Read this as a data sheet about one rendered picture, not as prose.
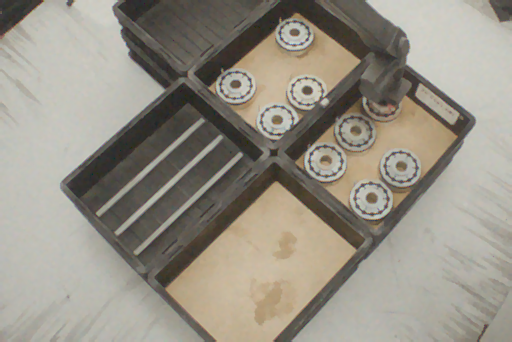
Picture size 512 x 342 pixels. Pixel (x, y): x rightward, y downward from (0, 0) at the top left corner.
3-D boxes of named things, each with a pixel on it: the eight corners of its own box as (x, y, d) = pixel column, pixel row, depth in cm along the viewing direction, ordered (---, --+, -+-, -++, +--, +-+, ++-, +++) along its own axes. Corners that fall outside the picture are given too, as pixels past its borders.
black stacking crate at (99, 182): (189, 99, 160) (184, 76, 149) (272, 173, 151) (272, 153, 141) (72, 203, 145) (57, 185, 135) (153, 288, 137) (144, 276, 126)
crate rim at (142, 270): (185, 79, 151) (184, 74, 149) (273, 156, 143) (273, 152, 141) (59, 188, 136) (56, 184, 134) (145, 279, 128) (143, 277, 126)
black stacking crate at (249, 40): (294, 9, 175) (296, -17, 164) (376, 71, 166) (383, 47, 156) (190, 98, 160) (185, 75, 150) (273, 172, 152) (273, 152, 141)
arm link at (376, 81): (408, 34, 131) (375, 24, 136) (380, 71, 127) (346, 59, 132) (416, 73, 140) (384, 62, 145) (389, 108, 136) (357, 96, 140)
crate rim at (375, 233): (383, 51, 158) (384, 46, 156) (476, 124, 150) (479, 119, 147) (274, 156, 143) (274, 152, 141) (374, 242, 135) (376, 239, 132)
